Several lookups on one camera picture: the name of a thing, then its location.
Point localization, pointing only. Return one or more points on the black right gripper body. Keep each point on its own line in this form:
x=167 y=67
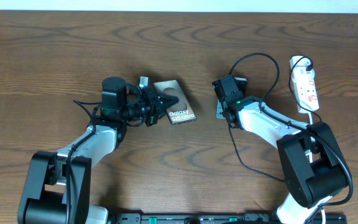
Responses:
x=223 y=109

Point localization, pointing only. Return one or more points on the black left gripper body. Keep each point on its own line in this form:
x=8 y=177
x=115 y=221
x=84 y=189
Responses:
x=147 y=110

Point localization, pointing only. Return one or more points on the Galaxy S25 Ultra smartphone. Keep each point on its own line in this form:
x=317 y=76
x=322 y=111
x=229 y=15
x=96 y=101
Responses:
x=180 y=112

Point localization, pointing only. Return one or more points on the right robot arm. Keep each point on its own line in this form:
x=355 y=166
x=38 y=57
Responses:
x=314 y=169

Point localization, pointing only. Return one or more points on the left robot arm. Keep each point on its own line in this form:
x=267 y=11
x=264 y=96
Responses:
x=57 y=187

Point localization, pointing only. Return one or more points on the white power strip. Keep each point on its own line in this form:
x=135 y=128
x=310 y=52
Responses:
x=302 y=78

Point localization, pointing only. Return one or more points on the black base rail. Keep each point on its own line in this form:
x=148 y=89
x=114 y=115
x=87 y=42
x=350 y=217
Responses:
x=136 y=218

